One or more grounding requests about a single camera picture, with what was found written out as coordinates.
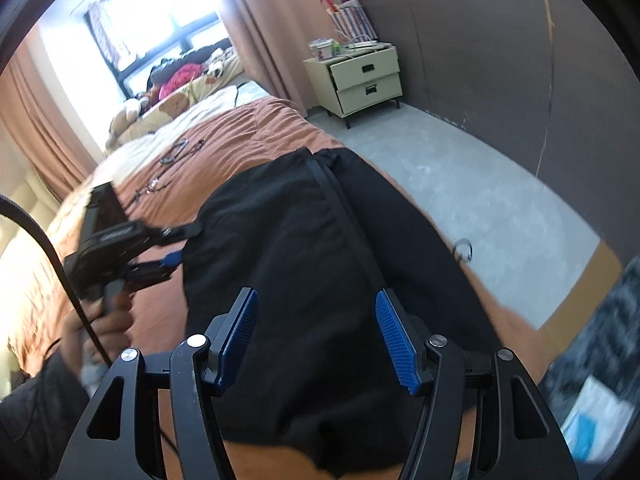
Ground black looped cable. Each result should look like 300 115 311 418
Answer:
159 137 204 167

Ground person's patterned clothing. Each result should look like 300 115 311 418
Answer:
539 259 640 463

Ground thick black gripper cable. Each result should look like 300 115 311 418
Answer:
0 192 115 367

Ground cream quilt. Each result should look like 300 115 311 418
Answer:
104 81 273 166

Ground person's left hand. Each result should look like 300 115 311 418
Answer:
62 292 135 366

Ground brown blanket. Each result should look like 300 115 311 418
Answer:
7 97 551 480

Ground window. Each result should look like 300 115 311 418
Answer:
70 0 233 96

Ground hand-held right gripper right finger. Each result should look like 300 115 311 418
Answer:
375 288 578 480

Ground cream padded headboard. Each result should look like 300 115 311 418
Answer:
0 172 63 246

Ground person's left forearm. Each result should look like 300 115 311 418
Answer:
0 347 106 480

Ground small white containers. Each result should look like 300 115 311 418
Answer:
308 36 343 62

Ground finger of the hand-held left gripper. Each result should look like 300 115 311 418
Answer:
125 252 182 291
145 223 203 249

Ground pink curtain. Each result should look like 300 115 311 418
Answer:
217 0 346 113
0 22 101 206

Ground pile of clothes and pillows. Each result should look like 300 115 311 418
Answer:
105 49 246 148

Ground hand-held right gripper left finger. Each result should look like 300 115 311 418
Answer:
55 287 261 480

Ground black cable with silver plug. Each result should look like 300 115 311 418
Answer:
132 174 168 198

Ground white power strip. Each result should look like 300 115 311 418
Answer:
345 39 392 53

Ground black pants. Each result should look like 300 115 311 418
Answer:
181 146 506 480

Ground red cloth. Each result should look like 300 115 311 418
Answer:
159 64 207 98

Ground cream nightstand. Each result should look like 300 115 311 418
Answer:
303 45 404 129

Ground striped bag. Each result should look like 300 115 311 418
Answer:
321 0 379 47

